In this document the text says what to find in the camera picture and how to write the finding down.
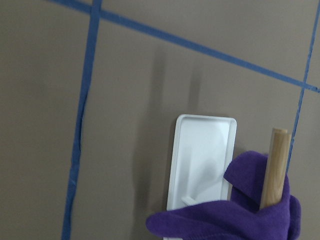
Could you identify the thin blue tape line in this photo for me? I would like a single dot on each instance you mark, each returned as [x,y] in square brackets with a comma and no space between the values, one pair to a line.
[301,95]

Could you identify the crossing blue tape strip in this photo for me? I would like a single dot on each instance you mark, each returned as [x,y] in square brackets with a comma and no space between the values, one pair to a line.
[86,80]

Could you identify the wooden rack rod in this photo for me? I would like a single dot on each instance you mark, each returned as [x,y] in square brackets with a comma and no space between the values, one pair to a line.
[276,166]

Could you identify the long blue tape strip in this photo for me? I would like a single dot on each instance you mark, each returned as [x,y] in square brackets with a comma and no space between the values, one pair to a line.
[199,48]

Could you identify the white rack base tray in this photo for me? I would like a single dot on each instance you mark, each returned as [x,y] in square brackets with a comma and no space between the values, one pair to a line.
[203,148]

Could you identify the purple microfibre towel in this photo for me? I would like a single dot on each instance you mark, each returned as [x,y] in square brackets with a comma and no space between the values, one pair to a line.
[240,217]

